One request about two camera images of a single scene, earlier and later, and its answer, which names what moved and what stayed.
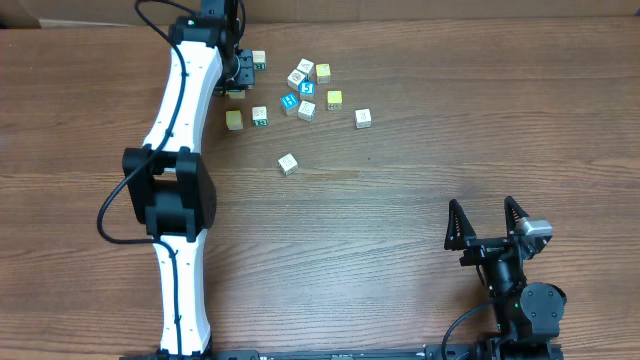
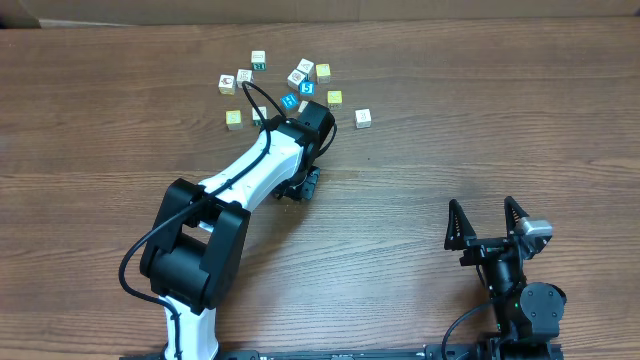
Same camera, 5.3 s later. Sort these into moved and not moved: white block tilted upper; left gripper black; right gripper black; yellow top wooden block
Moved: left gripper black
Not moved: yellow top wooden block; white block tilted upper; right gripper black
